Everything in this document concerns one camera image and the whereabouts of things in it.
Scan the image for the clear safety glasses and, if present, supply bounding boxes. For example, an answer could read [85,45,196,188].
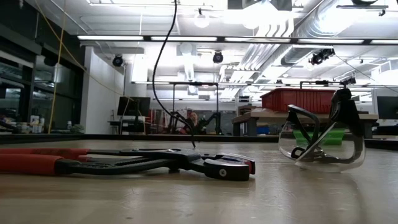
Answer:
[277,88,366,172]

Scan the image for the green plastic bin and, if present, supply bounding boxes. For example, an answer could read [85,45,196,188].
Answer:
[292,129,346,147]

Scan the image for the person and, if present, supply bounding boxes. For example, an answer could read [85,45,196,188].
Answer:
[179,111,203,135]

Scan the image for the black cord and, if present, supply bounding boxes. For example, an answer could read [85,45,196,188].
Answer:
[151,0,197,149]

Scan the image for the black ceiling camera cluster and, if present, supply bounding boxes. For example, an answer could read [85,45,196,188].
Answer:
[308,48,336,66]

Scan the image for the black metal gantry frame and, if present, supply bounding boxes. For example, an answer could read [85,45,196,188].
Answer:
[169,81,220,135]

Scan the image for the red-handled pliers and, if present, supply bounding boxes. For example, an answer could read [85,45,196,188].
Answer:
[0,147,256,182]

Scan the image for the black computer monitor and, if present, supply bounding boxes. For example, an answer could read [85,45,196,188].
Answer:
[117,96,152,118]
[376,95,398,121]

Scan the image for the wooden workbench on casters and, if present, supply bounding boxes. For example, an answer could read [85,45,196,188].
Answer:
[232,107,380,138]

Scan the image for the red storage bin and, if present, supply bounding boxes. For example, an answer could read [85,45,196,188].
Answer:
[260,88,336,114]

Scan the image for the yellow cable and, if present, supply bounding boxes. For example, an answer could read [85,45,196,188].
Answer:
[34,0,88,134]

